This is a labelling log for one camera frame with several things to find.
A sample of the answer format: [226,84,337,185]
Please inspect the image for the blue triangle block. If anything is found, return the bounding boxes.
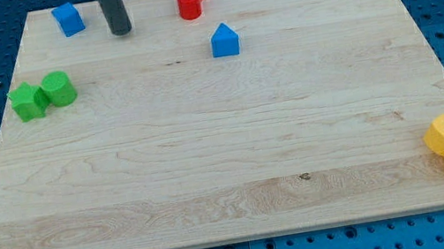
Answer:
[210,23,240,57]

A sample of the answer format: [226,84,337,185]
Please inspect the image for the light wooden board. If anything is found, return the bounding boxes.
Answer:
[0,0,444,249]

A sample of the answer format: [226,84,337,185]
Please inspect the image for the red cylinder block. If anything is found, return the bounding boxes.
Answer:
[177,0,202,20]

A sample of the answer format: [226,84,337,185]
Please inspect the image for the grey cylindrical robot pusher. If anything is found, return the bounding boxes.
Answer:
[98,0,132,36]

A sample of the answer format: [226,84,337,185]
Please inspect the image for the green cylinder block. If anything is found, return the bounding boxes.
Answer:
[41,71,78,107]

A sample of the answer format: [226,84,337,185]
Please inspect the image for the blue cube block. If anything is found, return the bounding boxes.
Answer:
[51,2,85,37]

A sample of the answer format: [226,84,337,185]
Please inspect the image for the green star block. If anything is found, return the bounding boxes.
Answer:
[7,81,49,122]

